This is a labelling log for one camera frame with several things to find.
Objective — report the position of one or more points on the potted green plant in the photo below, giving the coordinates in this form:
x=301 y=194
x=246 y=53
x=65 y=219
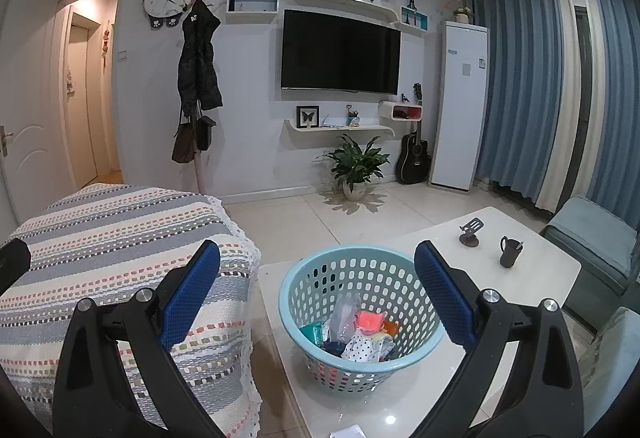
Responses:
x=353 y=165

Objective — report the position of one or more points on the black mug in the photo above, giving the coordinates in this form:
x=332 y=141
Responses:
x=510 y=250

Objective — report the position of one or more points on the black wall television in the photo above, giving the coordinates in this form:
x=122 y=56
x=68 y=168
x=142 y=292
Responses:
x=329 y=52

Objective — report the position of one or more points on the black hanging jacket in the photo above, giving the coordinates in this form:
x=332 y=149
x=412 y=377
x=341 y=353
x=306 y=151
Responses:
x=197 y=79

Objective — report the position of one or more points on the blue and beige curtains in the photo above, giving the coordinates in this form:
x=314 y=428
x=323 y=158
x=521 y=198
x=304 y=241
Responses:
x=562 y=112

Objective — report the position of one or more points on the brown hanging bag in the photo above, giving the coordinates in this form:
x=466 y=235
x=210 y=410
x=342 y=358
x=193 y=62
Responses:
x=184 y=148

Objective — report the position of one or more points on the tiger playing card box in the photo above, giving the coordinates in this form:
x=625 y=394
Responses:
x=334 y=347

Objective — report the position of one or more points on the white door with handle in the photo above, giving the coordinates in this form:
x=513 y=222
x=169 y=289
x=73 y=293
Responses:
x=33 y=166

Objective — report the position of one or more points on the butterfly picture frame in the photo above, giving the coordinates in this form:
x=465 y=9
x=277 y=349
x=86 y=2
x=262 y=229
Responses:
x=307 y=116

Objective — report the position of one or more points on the teal tissue packet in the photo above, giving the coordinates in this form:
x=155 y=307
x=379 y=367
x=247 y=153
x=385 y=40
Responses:
x=314 y=332

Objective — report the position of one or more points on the teal sofa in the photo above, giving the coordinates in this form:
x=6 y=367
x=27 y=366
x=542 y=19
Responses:
x=605 y=297

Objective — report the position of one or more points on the black phone stand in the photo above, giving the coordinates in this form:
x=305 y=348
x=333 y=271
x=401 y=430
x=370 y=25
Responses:
x=468 y=236

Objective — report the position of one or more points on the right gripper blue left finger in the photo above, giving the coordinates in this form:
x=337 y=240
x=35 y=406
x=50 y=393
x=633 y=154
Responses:
x=92 y=394

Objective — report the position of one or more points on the striped woven table cloth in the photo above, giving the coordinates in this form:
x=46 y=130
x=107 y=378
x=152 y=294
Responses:
x=106 y=242

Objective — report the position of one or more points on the light blue plastic basket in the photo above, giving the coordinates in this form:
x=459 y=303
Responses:
x=386 y=282

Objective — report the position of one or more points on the white curved upper shelf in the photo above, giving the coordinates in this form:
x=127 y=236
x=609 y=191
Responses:
x=364 y=6

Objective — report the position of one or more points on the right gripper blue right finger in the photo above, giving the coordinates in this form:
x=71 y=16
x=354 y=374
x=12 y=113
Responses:
x=542 y=396

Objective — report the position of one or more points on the red white rounded shelf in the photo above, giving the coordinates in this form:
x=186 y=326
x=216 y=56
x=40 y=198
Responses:
x=400 y=111

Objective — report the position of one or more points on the pink tissue packet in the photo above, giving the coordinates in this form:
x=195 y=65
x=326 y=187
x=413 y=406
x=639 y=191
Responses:
x=369 y=323

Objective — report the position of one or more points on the white lower wall shelf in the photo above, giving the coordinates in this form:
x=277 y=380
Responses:
x=384 y=130

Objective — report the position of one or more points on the teal white box shelf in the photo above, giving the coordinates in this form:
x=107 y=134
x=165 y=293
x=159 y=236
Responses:
x=260 y=7

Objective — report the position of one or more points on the orange panda snack bag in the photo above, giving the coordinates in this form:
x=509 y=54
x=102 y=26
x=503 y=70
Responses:
x=390 y=328

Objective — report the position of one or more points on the white standing air conditioner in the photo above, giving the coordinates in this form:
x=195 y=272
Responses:
x=462 y=103

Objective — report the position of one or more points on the black acoustic guitar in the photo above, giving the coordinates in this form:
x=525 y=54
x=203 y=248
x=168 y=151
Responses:
x=414 y=161

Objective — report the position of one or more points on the white dotted paper wrapper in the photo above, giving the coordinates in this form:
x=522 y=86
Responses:
x=368 y=348

